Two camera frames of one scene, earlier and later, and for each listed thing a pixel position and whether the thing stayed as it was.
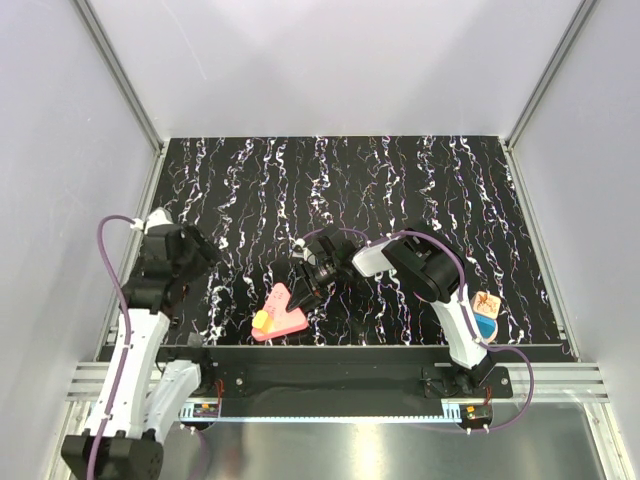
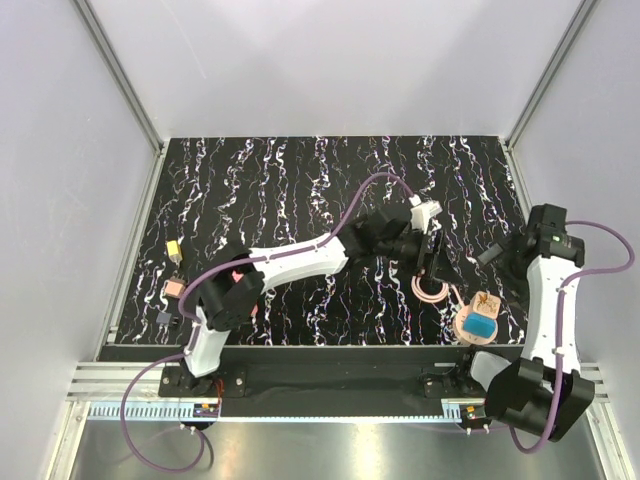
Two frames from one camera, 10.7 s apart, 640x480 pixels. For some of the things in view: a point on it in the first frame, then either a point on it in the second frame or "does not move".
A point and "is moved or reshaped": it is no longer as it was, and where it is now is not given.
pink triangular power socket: (281, 321) -> (238, 276)
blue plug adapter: (486, 324) does not move
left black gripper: (206, 254) -> (441, 270)
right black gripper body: (327, 272) -> (509, 266)
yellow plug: (262, 320) is moved or reshaped
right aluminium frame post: (579, 16) does not move
